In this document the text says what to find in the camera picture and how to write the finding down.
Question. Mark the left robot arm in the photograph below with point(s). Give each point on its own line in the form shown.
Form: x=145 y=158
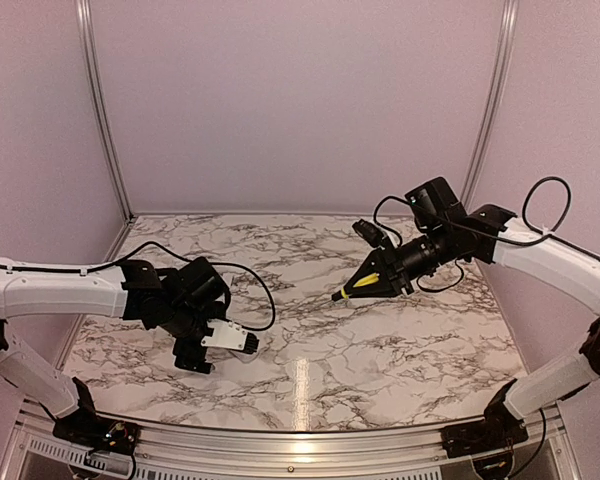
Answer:
x=189 y=303

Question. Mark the front aluminium rail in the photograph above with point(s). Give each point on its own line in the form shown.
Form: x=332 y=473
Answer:
x=166 y=451

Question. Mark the yellow handled screwdriver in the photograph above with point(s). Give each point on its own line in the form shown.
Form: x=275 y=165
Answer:
x=365 y=281

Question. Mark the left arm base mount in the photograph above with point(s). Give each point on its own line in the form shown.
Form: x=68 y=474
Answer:
x=99 y=434

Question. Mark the aluminium frame post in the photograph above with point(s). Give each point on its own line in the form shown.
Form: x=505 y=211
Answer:
x=495 y=92
x=88 y=42

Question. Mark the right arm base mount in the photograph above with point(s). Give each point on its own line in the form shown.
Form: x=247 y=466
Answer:
x=476 y=437

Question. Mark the left aluminium frame post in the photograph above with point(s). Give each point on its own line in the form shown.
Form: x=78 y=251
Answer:
x=88 y=42

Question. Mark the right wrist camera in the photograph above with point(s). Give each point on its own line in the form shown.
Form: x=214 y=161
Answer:
x=373 y=235

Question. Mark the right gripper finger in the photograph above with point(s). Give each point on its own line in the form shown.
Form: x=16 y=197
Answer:
x=372 y=264
x=373 y=292

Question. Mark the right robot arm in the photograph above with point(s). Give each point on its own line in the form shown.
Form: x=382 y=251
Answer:
x=492 y=235

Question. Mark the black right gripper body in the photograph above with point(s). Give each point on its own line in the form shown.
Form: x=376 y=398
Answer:
x=396 y=270

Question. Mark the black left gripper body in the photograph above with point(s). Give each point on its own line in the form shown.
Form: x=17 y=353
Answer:
x=189 y=358

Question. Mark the right aluminium frame post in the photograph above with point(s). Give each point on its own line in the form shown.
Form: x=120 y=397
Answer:
x=495 y=92

